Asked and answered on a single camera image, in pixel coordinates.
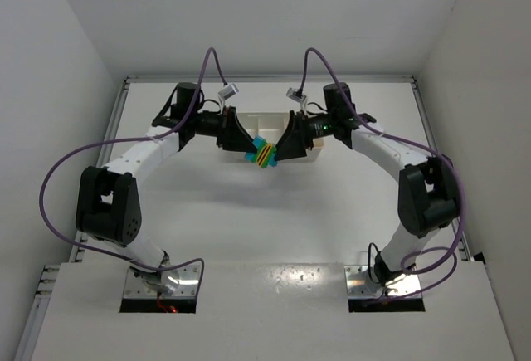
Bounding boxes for bee lego stack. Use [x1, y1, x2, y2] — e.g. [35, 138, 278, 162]
[245, 135, 277, 168]

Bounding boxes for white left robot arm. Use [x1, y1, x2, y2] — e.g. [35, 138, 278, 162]
[76, 82, 256, 273]

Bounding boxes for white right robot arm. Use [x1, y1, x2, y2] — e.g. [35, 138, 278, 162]
[275, 82, 460, 285]

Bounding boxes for white divided container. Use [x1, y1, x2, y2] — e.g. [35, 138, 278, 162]
[237, 112, 324, 163]

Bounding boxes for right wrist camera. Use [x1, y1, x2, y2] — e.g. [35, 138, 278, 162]
[286, 87, 308, 105]

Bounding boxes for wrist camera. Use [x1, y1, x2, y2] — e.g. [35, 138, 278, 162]
[286, 87, 308, 105]
[217, 83, 239, 101]

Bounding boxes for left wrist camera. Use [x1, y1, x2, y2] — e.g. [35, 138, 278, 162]
[217, 83, 239, 101]

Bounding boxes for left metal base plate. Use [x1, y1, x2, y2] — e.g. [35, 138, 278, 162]
[123, 262, 202, 300]

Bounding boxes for metal base plate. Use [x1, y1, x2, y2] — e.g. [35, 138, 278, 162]
[344, 265, 421, 300]
[123, 262, 202, 300]

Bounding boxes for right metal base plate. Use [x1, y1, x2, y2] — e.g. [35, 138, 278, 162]
[344, 265, 421, 300]

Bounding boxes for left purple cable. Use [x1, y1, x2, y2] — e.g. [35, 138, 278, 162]
[38, 47, 227, 279]

